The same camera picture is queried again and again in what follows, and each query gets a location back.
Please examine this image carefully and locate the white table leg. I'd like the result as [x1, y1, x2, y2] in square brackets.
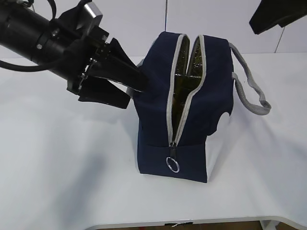
[260, 216, 281, 230]

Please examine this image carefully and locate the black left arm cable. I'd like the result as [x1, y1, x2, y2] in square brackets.
[0, 0, 63, 72]

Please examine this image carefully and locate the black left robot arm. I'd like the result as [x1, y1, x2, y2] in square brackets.
[0, 0, 148, 109]

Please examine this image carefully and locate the navy blue lunch bag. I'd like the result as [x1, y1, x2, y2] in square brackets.
[132, 32, 271, 183]

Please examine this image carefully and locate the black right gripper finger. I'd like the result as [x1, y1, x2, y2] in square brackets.
[249, 0, 307, 35]

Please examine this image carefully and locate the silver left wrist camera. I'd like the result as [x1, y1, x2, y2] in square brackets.
[77, 2, 103, 35]

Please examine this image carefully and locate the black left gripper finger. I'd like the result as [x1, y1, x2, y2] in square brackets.
[78, 77, 130, 109]
[91, 38, 148, 92]

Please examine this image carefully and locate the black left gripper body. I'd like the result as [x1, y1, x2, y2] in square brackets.
[49, 11, 108, 95]

